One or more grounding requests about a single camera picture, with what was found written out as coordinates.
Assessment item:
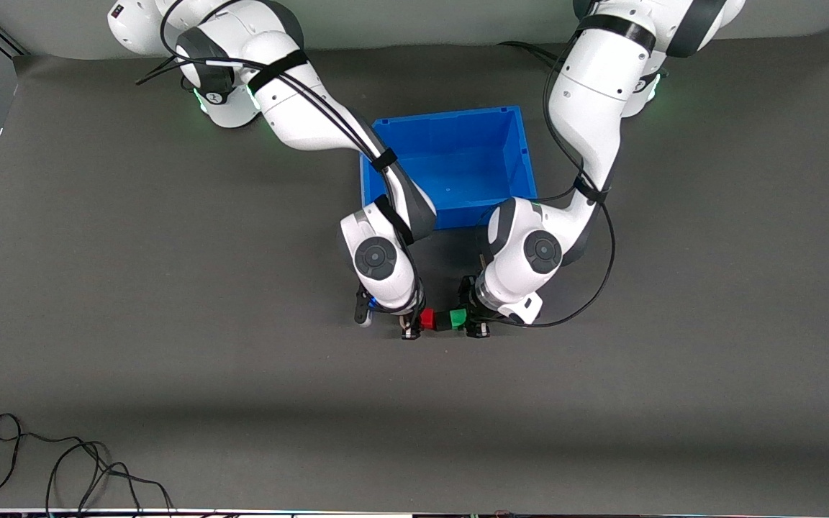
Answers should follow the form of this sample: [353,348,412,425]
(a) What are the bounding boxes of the blue plastic storage bin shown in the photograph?
[361,105,538,231]

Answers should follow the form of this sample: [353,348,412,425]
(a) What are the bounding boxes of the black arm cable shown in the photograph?
[137,0,415,245]
[483,29,617,330]

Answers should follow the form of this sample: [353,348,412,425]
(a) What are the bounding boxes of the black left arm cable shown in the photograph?
[483,29,617,330]

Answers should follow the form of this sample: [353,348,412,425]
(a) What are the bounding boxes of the loose thin black cable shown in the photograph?
[0,413,174,513]

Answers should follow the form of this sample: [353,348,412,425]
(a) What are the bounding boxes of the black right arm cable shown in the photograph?
[137,0,415,245]

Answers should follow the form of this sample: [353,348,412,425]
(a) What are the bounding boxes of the grey table mat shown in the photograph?
[0,25,829,513]

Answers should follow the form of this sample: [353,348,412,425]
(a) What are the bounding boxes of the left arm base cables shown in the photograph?
[497,41,566,73]

